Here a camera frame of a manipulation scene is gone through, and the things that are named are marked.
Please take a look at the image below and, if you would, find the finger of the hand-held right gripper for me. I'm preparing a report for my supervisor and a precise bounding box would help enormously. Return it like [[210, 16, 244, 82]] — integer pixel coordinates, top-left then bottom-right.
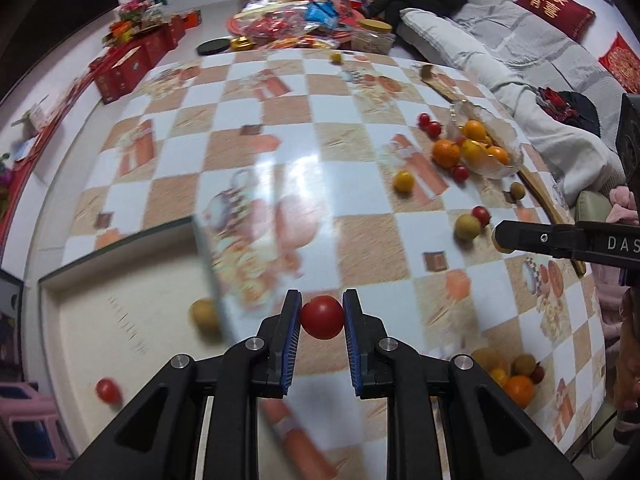
[[492, 220, 581, 261]]

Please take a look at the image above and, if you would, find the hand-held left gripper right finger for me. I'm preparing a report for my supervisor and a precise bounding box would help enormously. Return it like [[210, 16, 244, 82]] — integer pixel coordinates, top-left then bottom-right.
[[342, 289, 583, 480]]

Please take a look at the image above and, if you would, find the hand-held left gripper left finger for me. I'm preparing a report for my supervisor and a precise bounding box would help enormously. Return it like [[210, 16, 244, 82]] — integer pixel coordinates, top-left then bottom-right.
[[65, 289, 303, 480]]

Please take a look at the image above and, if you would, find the white shallow tray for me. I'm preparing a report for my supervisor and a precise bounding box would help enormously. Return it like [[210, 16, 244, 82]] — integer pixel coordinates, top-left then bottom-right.
[[37, 214, 261, 466]]

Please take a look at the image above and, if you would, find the clear glass bowl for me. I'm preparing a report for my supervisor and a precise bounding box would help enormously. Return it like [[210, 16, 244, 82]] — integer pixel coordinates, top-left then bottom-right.
[[447, 101, 523, 178]]

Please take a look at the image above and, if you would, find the dark clothing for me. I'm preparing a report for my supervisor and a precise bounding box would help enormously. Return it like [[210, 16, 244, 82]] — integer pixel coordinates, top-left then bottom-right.
[[537, 87, 601, 133]]

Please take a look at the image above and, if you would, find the grey sofa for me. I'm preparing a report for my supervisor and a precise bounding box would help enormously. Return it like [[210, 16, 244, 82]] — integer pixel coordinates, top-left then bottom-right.
[[395, 0, 640, 211]]

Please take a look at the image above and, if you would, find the red patterned cushion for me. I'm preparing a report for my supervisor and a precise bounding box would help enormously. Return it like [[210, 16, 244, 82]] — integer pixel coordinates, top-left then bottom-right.
[[599, 32, 640, 95]]

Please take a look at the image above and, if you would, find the checkered tablecloth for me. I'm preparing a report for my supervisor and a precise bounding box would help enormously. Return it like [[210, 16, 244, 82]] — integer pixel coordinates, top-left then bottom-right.
[[30, 47, 618, 480]]

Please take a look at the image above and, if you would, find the red cushion with gold print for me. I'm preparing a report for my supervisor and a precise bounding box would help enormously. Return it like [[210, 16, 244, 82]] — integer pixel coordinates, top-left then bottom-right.
[[515, 0, 596, 41]]

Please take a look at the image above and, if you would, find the plastic container with gold lid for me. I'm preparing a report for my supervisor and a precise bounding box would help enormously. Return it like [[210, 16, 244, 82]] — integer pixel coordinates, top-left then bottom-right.
[[350, 19, 394, 53]]

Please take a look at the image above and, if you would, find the pink plastic stool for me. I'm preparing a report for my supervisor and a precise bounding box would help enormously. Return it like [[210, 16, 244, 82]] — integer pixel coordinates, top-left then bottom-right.
[[0, 382, 76, 461]]

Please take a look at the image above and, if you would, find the blue snack packet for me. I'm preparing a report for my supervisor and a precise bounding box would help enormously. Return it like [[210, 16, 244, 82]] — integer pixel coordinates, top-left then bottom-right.
[[305, 1, 341, 28]]

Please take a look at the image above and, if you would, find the black round lid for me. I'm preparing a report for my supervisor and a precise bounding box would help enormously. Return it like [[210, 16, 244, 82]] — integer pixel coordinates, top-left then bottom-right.
[[196, 38, 231, 56]]

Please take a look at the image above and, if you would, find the pile of snack packets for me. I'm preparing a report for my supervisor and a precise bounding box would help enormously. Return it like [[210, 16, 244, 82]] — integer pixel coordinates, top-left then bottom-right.
[[227, 0, 361, 51]]

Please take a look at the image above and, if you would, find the large red gift box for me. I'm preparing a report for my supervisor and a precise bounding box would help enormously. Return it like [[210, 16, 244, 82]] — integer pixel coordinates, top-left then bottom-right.
[[134, 25, 175, 63], [89, 45, 147, 106]]

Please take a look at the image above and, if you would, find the small white carton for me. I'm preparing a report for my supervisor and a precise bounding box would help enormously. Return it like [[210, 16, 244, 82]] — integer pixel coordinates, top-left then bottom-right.
[[12, 102, 56, 136]]

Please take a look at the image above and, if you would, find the black television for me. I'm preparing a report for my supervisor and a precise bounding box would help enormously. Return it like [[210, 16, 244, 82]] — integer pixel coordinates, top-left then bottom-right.
[[0, 0, 121, 101]]

